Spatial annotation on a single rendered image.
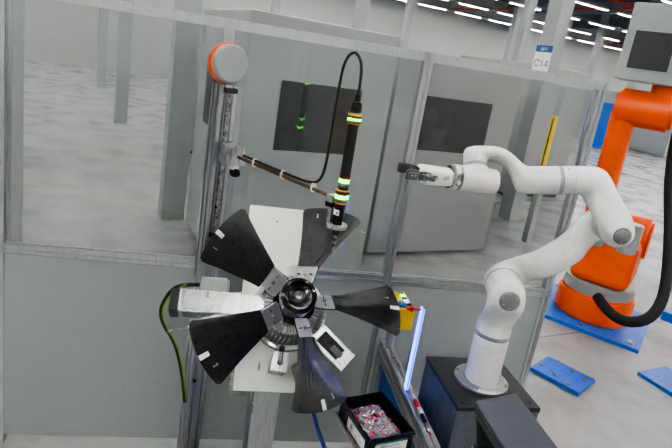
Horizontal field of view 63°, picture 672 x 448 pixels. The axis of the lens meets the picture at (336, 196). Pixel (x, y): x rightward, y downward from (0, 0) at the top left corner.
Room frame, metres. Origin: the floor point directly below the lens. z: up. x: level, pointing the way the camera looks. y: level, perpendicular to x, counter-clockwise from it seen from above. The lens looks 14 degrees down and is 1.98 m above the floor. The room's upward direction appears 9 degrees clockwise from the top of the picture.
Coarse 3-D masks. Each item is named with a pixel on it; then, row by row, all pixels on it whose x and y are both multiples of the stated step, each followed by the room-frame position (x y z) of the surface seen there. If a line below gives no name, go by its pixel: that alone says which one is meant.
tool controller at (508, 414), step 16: (496, 400) 1.17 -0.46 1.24; (512, 400) 1.17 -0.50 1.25; (480, 416) 1.14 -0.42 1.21; (496, 416) 1.11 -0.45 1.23; (512, 416) 1.11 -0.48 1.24; (528, 416) 1.11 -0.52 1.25; (480, 432) 1.13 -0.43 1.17; (496, 432) 1.06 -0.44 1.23; (512, 432) 1.06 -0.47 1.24; (528, 432) 1.06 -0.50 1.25; (544, 432) 1.05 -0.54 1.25
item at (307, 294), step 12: (288, 288) 1.62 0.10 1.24; (300, 288) 1.63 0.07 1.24; (312, 288) 1.63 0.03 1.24; (288, 300) 1.60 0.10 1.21; (300, 300) 1.61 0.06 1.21; (312, 300) 1.61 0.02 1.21; (288, 312) 1.59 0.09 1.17; (300, 312) 1.57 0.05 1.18; (312, 312) 1.69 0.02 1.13; (288, 324) 1.65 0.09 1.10
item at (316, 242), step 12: (312, 216) 1.89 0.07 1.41; (324, 216) 1.87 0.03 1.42; (348, 216) 1.84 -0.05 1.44; (312, 228) 1.85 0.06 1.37; (324, 228) 1.83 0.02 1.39; (348, 228) 1.80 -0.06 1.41; (312, 240) 1.81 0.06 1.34; (324, 240) 1.78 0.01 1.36; (336, 240) 1.77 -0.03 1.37; (300, 252) 1.80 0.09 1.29; (312, 252) 1.77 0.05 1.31; (324, 252) 1.75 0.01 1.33; (300, 264) 1.76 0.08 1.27; (312, 264) 1.73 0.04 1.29
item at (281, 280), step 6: (276, 270) 1.67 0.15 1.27; (270, 276) 1.68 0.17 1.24; (276, 276) 1.67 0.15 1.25; (282, 276) 1.67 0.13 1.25; (264, 282) 1.69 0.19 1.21; (270, 282) 1.68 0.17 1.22; (276, 282) 1.67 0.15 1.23; (282, 282) 1.67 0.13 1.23; (264, 288) 1.69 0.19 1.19; (270, 288) 1.68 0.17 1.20; (276, 288) 1.67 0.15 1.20; (276, 294) 1.68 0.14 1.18
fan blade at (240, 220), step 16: (224, 224) 1.73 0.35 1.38; (240, 224) 1.72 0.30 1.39; (224, 240) 1.72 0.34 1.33; (240, 240) 1.71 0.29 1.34; (256, 240) 1.70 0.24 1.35; (208, 256) 1.71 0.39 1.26; (224, 256) 1.71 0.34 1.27; (240, 256) 1.70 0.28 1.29; (256, 256) 1.69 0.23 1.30; (240, 272) 1.70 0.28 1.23; (256, 272) 1.68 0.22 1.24
